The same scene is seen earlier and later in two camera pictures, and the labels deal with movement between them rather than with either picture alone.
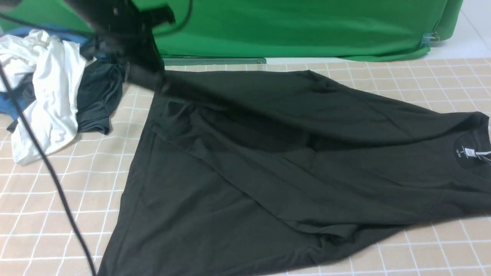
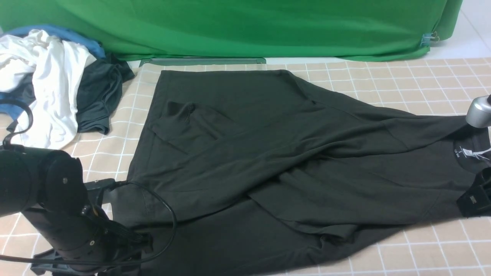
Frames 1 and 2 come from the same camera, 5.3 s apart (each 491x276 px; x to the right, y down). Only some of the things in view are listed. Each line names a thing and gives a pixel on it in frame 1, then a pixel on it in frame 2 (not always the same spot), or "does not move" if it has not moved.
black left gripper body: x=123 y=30 to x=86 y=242
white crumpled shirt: x=56 y=64 does not move
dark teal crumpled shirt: x=101 y=84 does not move
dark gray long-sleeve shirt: x=254 y=173 does not move
